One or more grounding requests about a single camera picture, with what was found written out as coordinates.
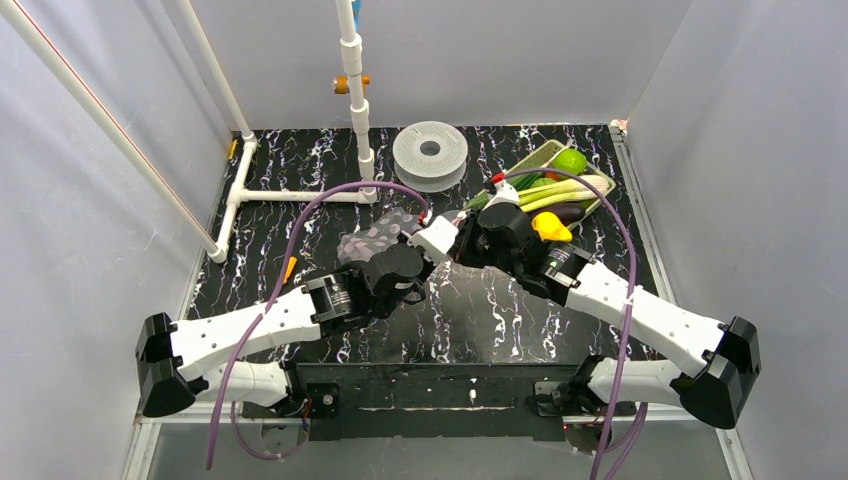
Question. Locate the grey filament spool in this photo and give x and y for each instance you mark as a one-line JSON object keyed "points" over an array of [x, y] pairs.
{"points": [[430, 156]]}

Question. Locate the clear pink zip top bag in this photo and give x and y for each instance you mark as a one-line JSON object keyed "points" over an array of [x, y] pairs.
{"points": [[384, 233]]}

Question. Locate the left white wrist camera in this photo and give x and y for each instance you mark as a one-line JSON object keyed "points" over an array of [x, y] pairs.
{"points": [[436, 240]]}

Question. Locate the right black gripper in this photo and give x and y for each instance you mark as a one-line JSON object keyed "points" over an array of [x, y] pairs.
{"points": [[465, 240]]}

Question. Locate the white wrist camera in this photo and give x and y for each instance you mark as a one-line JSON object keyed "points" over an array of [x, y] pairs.
{"points": [[502, 192], [436, 240]]}

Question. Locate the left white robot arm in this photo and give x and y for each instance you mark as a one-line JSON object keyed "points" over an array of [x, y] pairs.
{"points": [[182, 361]]}

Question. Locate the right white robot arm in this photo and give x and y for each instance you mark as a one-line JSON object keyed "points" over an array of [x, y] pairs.
{"points": [[707, 368]]}

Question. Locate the green perforated plastic basket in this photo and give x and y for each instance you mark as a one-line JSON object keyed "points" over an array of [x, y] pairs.
{"points": [[546, 152]]}

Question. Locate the yellow toy lemon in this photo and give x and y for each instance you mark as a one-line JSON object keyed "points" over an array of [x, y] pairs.
{"points": [[550, 228]]}

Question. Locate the purple toy eggplant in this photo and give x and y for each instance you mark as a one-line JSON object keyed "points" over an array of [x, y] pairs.
{"points": [[567, 213]]}

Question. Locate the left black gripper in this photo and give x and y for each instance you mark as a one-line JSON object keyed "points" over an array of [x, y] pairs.
{"points": [[365, 259]]}

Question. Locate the green toy apple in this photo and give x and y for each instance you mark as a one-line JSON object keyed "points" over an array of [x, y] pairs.
{"points": [[569, 160]]}

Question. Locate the toy celery stalk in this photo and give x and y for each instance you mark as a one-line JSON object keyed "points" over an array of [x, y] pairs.
{"points": [[586, 187]]}

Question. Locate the orange pipe clamp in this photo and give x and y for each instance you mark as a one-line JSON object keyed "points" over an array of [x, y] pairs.
{"points": [[341, 85]]}

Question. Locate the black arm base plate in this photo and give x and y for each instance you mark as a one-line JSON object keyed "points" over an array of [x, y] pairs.
{"points": [[432, 400]]}

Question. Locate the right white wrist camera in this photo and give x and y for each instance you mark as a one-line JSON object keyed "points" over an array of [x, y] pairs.
{"points": [[502, 192]]}

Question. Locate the green toy okra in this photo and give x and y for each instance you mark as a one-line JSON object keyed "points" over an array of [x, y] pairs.
{"points": [[519, 182]]}

